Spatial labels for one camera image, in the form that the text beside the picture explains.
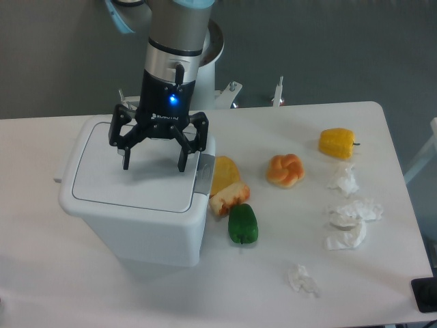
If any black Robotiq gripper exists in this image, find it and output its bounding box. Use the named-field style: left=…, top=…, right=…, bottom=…
left=109, top=69, right=209, bottom=172

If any white trash can lid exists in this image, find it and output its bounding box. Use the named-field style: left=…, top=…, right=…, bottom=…
left=72, top=122, right=199, bottom=213

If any white trash can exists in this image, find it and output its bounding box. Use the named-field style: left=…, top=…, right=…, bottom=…
left=59, top=115, right=216, bottom=267

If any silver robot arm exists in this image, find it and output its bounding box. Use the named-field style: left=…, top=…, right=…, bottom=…
left=109, top=1, right=213, bottom=172

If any yellow toast slice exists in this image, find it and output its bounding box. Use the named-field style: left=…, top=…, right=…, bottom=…
left=210, top=156, right=240, bottom=198

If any small bread loaf piece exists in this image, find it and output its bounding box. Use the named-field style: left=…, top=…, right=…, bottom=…
left=209, top=181, right=251, bottom=217

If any green bell pepper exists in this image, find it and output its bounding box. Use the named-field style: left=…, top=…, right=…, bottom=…
left=228, top=204, right=259, bottom=244

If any orange knotted bread roll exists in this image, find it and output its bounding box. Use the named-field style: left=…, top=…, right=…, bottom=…
left=266, top=154, right=305, bottom=188

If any yellow bell pepper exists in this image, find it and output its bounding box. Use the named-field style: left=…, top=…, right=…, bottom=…
left=318, top=128, right=360, bottom=160

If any crumpled white tissue upper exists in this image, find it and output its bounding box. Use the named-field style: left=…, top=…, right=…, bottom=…
left=327, top=163, right=359, bottom=197

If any crumpled white tissue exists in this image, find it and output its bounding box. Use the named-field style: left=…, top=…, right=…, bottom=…
left=327, top=163, right=359, bottom=197
left=287, top=264, right=320, bottom=297
left=327, top=199, right=384, bottom=229
left=324, top=221, right=367, bottom=251

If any crumpled white tissue front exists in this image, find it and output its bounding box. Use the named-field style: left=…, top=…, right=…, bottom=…
left=287, top=264, right=320, bottom=297

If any crumpled white tissue lower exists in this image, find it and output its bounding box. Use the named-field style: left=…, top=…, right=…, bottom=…
left=324, top=221, right=367, bottom=251

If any crumpled white tissue middle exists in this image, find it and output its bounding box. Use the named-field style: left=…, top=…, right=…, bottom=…
left=327, top=199, right=384, bottom=229

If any black device at edge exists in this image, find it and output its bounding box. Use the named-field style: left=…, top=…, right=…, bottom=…
left=411, top=277, right=436, bottom=313

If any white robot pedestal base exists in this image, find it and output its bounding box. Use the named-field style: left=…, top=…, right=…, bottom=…
left=117, top=18, right=243, bottom=110

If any white upright post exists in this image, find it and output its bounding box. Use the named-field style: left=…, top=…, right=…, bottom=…
left=271, top=75, right=285, bottom=107

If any white table leg frame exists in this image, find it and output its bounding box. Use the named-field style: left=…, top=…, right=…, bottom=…
left=404, top=118, right=436, bottom=185

